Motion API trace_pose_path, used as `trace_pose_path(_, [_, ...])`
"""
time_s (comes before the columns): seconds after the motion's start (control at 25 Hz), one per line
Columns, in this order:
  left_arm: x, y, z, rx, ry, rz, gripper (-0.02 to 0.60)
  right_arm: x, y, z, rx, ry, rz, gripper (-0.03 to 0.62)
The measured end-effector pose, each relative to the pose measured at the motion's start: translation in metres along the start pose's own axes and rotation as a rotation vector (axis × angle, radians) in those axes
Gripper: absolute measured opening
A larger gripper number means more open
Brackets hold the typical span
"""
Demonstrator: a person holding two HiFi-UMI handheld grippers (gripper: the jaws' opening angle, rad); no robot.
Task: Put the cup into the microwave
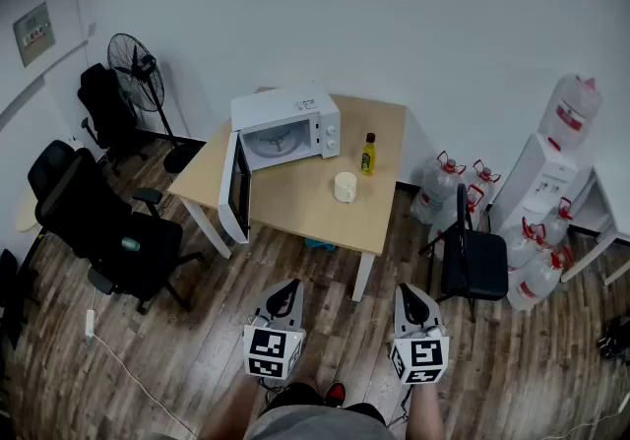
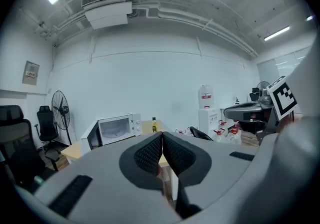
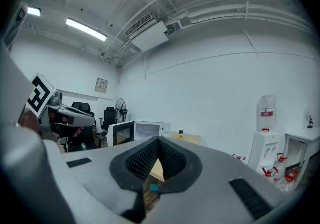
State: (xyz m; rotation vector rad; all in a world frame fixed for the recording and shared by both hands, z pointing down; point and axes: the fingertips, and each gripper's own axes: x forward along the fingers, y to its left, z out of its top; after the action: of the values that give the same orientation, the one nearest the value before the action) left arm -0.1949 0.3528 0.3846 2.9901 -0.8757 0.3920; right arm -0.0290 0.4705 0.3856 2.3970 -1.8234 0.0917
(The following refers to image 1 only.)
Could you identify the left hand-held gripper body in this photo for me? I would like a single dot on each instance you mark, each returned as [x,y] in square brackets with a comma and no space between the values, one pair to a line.
[266,349]

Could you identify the cream white cup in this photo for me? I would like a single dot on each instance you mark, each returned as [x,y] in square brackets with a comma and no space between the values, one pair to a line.
[344,187]

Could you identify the person's grey shirt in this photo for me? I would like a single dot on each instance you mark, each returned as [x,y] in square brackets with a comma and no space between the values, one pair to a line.
[315,425]

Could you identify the person's black shorts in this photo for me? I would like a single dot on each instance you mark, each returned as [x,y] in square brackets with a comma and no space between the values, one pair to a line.
[295,394]

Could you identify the teal plastic tumbler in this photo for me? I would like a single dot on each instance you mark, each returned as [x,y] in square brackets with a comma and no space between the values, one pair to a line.
[130,244]

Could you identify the blue object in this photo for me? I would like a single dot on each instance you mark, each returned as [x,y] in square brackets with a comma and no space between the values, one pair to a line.
[320,244]

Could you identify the grey wall panel box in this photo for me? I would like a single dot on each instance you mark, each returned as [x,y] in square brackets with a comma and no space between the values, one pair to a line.
[33,34]

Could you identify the black bag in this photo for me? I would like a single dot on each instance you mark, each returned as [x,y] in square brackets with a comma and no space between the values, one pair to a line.
[615,337]

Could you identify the white water dispenser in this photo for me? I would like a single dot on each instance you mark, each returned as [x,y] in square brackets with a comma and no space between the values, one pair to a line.
[531,172]

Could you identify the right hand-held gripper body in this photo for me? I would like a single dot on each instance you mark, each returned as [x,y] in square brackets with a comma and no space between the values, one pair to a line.
[423,354]

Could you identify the large clear water barrel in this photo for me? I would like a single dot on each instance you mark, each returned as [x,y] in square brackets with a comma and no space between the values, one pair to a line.
[571,108]

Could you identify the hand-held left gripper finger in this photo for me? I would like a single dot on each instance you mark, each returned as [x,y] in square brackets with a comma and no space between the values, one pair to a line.
[293,300]
[275,300]

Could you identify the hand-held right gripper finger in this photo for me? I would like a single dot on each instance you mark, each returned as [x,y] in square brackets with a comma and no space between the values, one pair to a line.
[421,305]
[407,307]

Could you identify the white power strip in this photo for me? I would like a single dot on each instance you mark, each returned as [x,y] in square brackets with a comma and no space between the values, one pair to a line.
[90,322]

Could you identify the white microwave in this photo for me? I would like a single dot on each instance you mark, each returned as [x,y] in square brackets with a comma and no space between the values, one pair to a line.
[280,106]

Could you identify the black mesh office chair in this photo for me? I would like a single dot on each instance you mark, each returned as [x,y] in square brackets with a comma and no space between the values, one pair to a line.
[98,226]

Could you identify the light wooden table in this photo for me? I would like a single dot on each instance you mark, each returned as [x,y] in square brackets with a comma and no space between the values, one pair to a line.
[305,211]

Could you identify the beige round table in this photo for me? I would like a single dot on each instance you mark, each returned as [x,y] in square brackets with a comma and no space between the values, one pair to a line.
[27,216]

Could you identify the person's red black shoe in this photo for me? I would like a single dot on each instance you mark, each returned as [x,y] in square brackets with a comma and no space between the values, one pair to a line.
[336,394]

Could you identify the white desk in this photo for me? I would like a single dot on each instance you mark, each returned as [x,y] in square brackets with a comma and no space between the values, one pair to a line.
[615,202]

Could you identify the black folding chair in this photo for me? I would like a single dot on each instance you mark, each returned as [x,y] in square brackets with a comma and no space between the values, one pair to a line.
[480,261]

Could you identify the person's left forearm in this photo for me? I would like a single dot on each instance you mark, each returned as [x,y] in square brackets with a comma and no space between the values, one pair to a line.
[231,408]

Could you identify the black standing fan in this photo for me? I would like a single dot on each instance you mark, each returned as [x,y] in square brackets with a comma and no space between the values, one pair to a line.
[135,71]

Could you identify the yellow oil bottle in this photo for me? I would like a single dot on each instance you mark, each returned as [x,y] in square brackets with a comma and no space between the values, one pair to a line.
[367,160]

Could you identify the group of clear water jugs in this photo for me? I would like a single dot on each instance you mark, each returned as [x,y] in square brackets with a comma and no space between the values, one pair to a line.
[435,187]

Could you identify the person's right forearm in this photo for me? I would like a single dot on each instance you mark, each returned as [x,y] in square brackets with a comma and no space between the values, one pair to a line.
[425,413]

